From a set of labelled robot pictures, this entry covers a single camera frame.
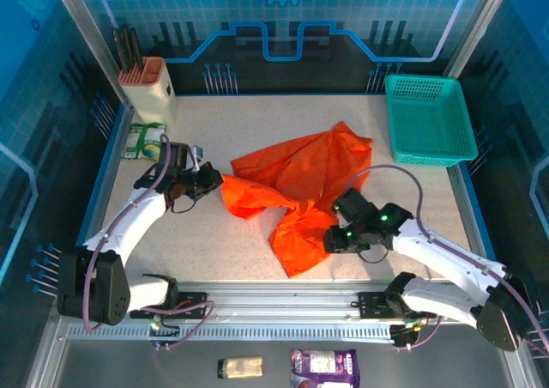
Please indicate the aluminium frame post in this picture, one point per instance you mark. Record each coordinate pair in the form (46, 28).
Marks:
(86, 32)
(480, 27)

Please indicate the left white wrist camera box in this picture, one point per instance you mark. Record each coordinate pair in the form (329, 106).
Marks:
(197, 154)

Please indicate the purple snack packet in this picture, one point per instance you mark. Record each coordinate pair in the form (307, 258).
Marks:
(323, 368)

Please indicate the arm base connector board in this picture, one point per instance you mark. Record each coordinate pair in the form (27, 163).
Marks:
(161, 330)
(407, 332)

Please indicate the teal plastic basket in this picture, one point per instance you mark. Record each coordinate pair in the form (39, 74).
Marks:
(429, 117)

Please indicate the small yellowish bottle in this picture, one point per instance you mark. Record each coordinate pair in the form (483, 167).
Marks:
(240, 367)

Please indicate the green snack packet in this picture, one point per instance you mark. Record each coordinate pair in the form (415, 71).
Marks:
(143, 141)

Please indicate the orange t-shirt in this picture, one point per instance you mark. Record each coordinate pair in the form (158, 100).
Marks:
(300, 173)

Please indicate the aluminium frame beam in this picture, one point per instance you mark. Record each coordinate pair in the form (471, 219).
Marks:
(279, 306)

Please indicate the cream knife block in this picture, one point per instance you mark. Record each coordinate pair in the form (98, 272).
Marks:
(150, 98)

